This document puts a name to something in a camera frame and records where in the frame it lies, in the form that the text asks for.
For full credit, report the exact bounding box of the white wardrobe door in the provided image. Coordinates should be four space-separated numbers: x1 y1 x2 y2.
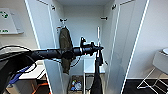
105 0 150 94
24 0 65 94

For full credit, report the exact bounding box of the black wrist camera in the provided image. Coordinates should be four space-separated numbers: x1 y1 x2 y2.
79 36 87 46

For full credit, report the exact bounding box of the orange item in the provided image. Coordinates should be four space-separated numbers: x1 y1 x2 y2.
31 82 52 94

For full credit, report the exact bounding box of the white plastic hanger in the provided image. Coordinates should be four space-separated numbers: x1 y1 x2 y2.
96 26 102 64
57 20 70 33

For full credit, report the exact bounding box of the blue item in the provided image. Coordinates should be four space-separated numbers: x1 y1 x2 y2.
7 64 33 87

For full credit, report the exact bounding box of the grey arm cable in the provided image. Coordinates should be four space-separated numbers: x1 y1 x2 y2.
0 44 38 74

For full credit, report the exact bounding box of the white flat board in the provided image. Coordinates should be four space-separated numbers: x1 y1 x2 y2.
18 64 47 81

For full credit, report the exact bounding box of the grey wall panel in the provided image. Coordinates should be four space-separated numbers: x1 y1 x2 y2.
0 7 25 36

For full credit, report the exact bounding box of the white wardrobe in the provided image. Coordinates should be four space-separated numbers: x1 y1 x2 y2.
24 0 150 94

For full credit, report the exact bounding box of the small storage basket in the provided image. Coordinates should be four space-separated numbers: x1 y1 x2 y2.
67 75 85 94

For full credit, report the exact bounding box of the orange white label sticker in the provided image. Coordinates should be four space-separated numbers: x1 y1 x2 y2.
55 25 62 35

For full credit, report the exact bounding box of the olive green jacket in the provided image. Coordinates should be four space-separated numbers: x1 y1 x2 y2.
58 26 75 76

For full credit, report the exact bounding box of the dark door hinge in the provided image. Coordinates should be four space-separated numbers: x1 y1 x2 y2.
111 4 117 10
50 4 56 11

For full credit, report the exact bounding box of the thin gripper cable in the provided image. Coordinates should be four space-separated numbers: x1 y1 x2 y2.
68 54 83 68

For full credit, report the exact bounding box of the white inner shelf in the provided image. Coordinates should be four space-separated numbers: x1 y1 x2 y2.
82 57 107 76

